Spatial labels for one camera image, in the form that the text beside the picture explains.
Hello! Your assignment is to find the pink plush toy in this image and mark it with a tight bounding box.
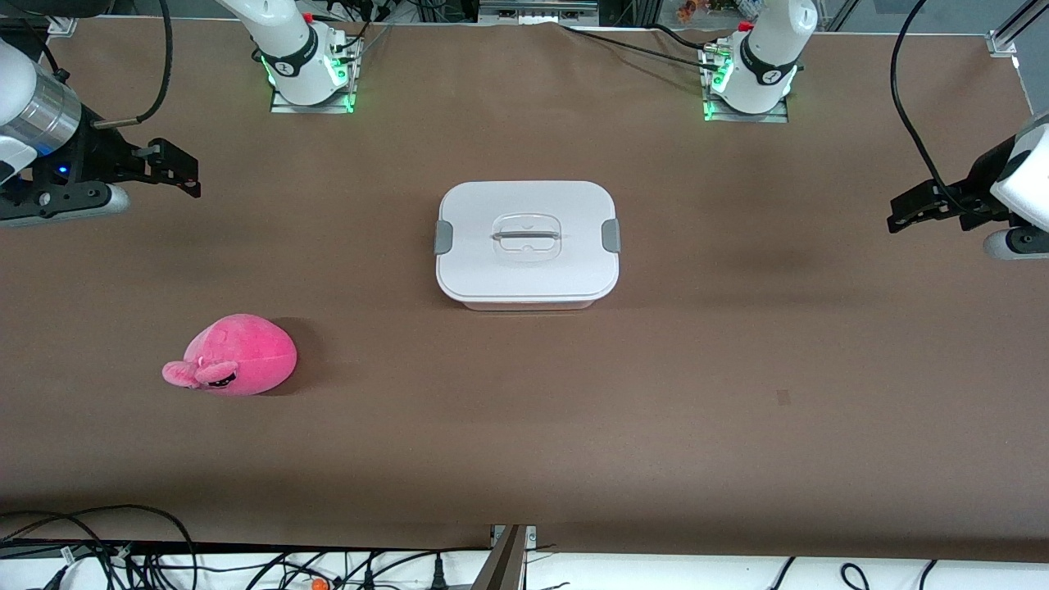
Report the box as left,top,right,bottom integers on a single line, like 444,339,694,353
161,314,297,397

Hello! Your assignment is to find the white box lid with handle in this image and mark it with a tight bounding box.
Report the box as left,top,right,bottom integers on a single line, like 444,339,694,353
434,180,621,302

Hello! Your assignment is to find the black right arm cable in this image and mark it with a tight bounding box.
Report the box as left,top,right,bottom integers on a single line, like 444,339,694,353
93,0,175,130

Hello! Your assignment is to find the aluminium profile corner bracket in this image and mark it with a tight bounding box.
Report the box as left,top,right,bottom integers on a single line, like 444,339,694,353
988,0,1049,57

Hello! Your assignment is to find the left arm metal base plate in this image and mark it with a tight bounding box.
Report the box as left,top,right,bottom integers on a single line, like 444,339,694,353
699,45,792,125

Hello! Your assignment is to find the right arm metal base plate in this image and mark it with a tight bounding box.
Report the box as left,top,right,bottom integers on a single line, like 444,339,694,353
269,34,363,116

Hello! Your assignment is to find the short black table cable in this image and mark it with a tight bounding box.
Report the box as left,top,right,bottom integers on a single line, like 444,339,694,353
646,23,712,50

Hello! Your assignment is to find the long black table cable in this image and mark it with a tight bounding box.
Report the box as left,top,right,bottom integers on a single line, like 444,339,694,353
560,23,732,70

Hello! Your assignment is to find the black looped cable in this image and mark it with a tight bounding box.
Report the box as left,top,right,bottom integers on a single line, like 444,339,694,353
0,504,199,590

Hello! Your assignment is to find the grey metal bracket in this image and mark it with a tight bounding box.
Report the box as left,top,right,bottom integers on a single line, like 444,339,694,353
478,0,601,25

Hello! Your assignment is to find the short aluminium profile post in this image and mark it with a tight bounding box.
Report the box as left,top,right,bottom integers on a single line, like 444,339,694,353
471,524,538,590

